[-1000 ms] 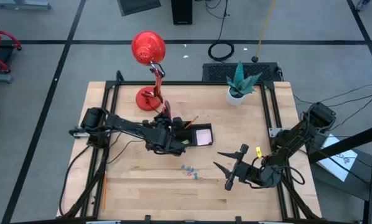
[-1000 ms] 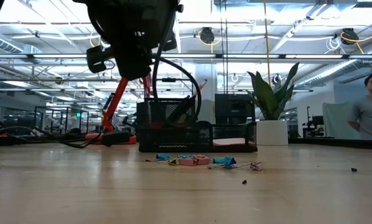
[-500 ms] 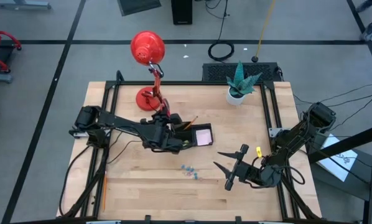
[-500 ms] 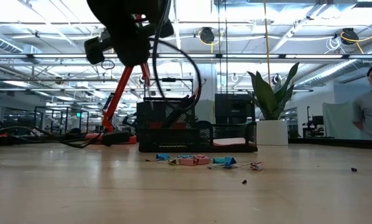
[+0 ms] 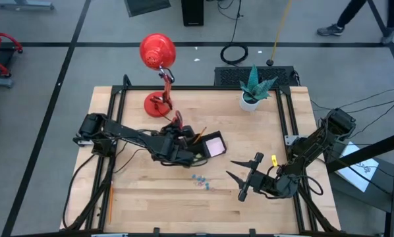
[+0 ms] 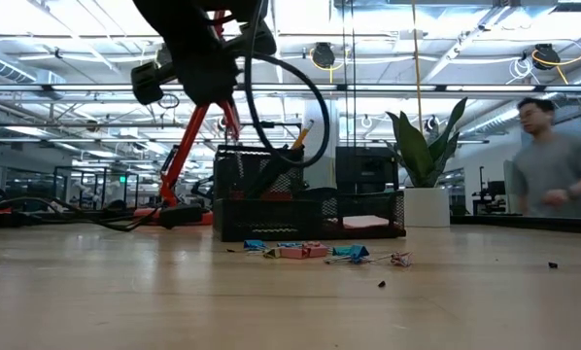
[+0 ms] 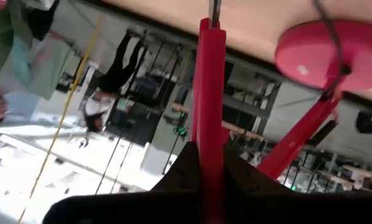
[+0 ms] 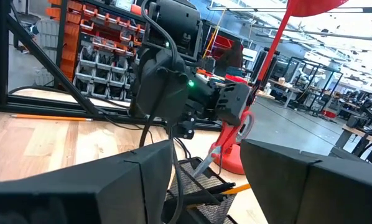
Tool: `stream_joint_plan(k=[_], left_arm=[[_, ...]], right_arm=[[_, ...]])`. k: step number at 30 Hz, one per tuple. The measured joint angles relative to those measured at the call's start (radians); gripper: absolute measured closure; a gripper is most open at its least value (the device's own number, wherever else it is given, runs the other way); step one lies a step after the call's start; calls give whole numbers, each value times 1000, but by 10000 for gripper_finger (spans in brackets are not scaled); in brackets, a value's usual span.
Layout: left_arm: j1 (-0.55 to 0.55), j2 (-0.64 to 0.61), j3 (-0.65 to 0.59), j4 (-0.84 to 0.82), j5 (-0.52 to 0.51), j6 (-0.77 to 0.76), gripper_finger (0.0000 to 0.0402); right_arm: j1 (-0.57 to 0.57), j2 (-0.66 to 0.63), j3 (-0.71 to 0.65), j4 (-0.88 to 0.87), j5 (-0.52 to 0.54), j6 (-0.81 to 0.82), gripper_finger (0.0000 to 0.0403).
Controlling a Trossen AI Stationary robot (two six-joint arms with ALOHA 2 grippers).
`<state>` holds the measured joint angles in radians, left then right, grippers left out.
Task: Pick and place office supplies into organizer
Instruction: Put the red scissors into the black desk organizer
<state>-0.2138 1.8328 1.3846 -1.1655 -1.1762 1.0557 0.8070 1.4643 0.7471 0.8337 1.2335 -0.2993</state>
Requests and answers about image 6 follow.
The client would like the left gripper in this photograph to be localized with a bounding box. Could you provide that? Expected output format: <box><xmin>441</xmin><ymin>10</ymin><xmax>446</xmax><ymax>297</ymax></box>
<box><xmin>130</xmin><ymin>28</ymin><xmax>241</xmax><ymax>106</ymax></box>

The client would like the yellow pencil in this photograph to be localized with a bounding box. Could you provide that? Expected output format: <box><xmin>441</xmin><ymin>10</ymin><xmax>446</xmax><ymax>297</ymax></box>
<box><xmin>290</xmin><ymin>119</ymin><xmax>317</xmax><ymax>150</ymax></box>

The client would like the black mesh desk organizer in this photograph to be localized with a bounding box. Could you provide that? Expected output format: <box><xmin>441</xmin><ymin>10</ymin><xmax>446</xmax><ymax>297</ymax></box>
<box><xmin>211</xmin><ymin>144</ymin><xmax>408</xmax><ymax>243</ymax></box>

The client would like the pink sticky note pad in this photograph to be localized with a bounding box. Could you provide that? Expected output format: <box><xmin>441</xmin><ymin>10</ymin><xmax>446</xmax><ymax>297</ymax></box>
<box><xmin>341</xmin><ymin>215</ymin><xmax>392</xmax><ymax>229</ymax></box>

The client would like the red desk lamp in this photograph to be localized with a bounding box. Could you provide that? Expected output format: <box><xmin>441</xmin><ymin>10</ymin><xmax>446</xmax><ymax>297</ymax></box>
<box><xmin>130</xmin><ymin>8</ymin><xmax>228</xmax><ymax>228</ymax></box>

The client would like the blue binder clip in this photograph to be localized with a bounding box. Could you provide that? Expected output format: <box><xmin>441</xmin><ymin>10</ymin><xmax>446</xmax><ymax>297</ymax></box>
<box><xmin>226</xmin><ymin>239</ymin><xmax>270</xmax><ymax>254</ymax></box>
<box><xmin>324</xmin><ymin>243</ymin><xmax>371</xmax><ymax>265</ymax></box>

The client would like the black computer case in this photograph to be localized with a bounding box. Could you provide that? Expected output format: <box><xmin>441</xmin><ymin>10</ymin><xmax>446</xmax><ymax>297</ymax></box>
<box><xmin>335</xmin><ymin>146</ymin><xmax>400</xmax><ymax>193</ymax></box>

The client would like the snake plant in white pot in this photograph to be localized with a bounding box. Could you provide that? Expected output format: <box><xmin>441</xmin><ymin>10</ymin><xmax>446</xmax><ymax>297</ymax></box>
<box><xmin>385</xmin><ymin>96</ymin><xmax>468</xmax><ymax>228</ymax></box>

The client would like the background desk with monitor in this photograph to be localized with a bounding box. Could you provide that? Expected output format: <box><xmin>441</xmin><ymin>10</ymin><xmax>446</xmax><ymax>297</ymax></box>
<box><xmin>472</xmin><ymin>166</ymin><xmax>508</xmax><ymax>217</ymax></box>

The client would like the pale green cloth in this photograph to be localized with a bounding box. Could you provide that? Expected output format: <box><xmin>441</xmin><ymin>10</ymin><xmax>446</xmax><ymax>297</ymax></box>
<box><xmin>502</xmin><ymin>158</ymin><xmax>520</xmax><ymax>216</ymax></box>

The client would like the person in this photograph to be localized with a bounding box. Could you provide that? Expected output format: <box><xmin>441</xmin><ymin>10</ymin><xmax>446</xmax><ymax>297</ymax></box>
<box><xmin>510</xmin><ymin>96</ymin><xmax>581</xmax><ymax>219</ymax></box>

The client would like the black hanging cable loop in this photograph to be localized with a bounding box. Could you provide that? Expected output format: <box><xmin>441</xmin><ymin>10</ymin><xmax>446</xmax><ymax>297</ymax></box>
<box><xmin>155</xmin><ymin>91</ymin><xmax>182</xmax><ymax>111</ymax></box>

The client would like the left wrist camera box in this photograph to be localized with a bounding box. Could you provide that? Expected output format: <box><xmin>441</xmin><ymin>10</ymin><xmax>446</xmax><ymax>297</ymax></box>
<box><xmin>238</xmin><ymin>21</ymin><xmax>278</xmax><ymax>58</ymax></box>

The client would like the black ceiling cord reel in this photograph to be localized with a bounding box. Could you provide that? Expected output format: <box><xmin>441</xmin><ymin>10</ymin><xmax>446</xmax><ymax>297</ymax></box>
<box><xmin>530</xmin><ymin>41</ymin><xmax>581</xmax><ymax>87</ymax></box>
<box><xmin>309</xmin><ymin>42</ymin><xmax>338</xmax><ymax>72</ymax></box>

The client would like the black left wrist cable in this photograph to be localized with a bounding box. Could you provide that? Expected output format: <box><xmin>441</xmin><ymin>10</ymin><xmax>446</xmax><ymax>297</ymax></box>
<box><xmin>243</xmin><ymin>0</ymin><xmax>332</xmax><ymax>169</ymax></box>

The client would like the black lamp power cord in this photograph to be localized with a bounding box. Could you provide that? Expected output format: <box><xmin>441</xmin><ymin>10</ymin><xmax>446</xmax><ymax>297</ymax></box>
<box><xmin>0</xmin><ymin>196</ymin><xmax>206</xmax><ymax>233</ymax></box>

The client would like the black background workstation frame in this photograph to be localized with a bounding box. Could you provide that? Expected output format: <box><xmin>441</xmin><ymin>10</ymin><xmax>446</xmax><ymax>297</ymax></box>
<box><xmin>51</xmin><ymin>165</ymin><xmax>140</xmax><ymax>211</ymax></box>

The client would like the yellow hanging cord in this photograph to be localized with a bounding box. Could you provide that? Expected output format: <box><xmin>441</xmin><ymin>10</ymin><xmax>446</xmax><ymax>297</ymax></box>
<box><xmin>410</xmin><ymin>0</ymin><xmax>425</xmax><ymax>133</ymax></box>

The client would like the black aluminium table frame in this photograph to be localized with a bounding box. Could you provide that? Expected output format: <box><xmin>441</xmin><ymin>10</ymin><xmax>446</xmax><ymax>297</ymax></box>
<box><xmin>0</xmin><ymin>208</ymin><xmax>581</xmax><ymax>235</ymax></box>

